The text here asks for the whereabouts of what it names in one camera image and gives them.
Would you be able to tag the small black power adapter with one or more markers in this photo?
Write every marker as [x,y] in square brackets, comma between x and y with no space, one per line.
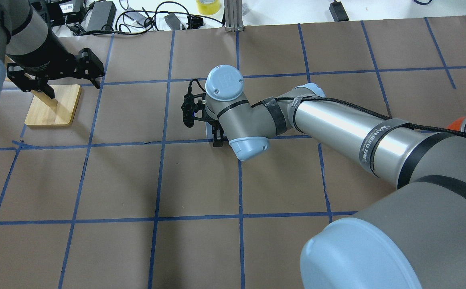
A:
[338,12]

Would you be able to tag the aluminium frame post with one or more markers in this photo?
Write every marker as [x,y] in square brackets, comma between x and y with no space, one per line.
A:
[233,15]

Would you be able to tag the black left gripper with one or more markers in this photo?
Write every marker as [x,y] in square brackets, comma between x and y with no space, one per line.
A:
[47,61]

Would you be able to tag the orange can with grey lid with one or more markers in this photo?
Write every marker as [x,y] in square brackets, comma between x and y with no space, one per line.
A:
[457,124]

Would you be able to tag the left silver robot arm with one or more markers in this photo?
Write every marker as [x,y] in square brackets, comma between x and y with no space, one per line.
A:
[22,31]

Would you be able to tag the wooden cup rack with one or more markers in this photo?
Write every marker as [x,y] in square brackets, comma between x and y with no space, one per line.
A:
[44,111]

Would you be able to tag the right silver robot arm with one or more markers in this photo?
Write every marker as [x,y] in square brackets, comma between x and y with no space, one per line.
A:
[414,238]

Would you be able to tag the yellow tape roll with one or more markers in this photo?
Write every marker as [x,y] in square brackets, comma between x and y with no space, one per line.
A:
[208,7]

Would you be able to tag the light blue plastic cup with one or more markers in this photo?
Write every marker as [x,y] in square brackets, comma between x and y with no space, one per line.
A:
[208,130]

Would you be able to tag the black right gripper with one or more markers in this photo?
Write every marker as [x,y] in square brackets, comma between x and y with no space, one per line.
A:
[217,135]

